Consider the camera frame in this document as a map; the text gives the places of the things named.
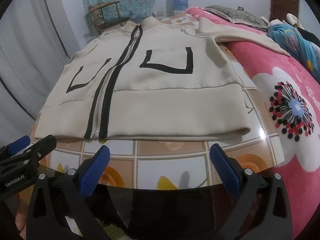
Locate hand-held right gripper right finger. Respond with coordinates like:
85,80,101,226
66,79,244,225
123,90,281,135
209,144,293,240

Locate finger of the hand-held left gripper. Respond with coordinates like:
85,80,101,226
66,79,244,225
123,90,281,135
24,134,57,165
0,135,31,158

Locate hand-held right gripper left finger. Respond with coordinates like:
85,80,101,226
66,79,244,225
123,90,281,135
26,145,118,240

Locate beige zip jacket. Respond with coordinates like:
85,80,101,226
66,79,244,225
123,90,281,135
34,17,292,141

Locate person's left hand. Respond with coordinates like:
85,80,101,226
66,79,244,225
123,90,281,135
15,211,28,240

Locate orange checked tablecloth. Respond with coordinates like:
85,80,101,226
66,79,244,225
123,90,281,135
30,15,285,188

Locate green white cloth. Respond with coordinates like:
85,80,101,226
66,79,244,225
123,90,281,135
100,219,127,240

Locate white curtain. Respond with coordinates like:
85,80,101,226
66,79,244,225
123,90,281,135
0,0,73,135

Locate pink floral blanket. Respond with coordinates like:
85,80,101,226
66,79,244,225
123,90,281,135
185,6,320,230

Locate wooden chair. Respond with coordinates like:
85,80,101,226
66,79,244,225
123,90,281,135
87,0,131,34

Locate blue printed cloth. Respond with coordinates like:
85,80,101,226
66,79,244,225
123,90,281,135
269,22,320,85

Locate grey-green lace pillow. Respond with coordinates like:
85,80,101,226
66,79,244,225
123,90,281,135
204,5,269,32

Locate black cloth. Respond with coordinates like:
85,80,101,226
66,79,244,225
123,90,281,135
297,27,320,43

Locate blue water bottle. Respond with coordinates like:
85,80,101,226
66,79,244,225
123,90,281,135
171,0,189,12

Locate brown wooden cabinet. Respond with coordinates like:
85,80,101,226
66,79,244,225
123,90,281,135
271,0,300,23

